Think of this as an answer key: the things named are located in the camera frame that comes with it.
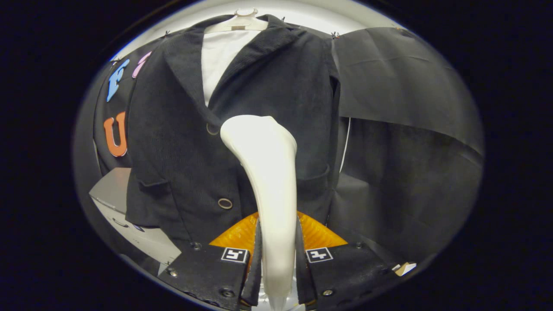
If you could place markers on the grey drawer cabinet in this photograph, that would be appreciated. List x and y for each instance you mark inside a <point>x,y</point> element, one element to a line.
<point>112,190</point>

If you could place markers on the white inner shirt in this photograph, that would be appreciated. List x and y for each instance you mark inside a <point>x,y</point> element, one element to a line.
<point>220,56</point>

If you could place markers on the black jacket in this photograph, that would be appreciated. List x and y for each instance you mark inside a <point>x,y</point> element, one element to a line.
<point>173,129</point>

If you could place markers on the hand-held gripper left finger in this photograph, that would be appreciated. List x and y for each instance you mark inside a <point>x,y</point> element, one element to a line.
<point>255,280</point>

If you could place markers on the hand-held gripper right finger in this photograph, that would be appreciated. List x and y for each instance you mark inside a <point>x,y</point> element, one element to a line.
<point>302,280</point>

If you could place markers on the white clothes hanger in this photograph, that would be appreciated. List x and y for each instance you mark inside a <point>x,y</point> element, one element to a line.
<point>237,23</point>

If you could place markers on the white garment steamer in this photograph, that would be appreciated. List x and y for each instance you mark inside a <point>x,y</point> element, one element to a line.
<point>272,172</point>

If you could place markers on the black backdrop cloth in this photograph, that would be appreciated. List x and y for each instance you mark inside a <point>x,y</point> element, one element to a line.
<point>410,172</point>

